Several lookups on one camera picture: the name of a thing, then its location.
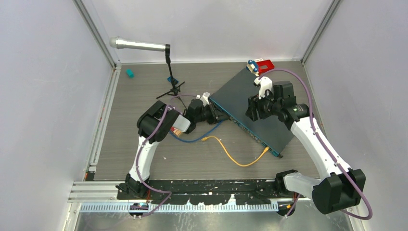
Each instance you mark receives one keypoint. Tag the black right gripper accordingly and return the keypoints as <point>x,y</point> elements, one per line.
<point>254,103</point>

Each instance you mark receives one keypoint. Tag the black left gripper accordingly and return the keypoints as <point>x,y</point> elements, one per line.
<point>219,117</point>

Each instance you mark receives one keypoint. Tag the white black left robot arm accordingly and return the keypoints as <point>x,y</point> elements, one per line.
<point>153,126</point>

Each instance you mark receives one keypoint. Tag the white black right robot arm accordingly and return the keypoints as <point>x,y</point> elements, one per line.
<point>339,186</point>

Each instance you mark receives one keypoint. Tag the red blue toy truck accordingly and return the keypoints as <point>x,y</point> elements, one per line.
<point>260,66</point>

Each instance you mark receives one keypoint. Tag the red white cigarette box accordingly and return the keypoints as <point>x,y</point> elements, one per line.
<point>175,130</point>

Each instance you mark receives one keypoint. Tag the black microphone tripod stand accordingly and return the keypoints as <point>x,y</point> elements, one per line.
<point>175,90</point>

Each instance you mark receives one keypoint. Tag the teal toy block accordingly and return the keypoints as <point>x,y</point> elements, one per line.
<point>129,73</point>

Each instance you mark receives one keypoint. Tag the dark grey network switch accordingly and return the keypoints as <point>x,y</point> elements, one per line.
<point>238,100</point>

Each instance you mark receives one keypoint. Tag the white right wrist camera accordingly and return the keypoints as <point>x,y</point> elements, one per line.
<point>265,87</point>

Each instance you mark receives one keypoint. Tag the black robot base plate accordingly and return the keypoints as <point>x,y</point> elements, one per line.
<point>208,192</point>

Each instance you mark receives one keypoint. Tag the aluminium frame rail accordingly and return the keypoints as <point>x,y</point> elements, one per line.
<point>94,191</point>

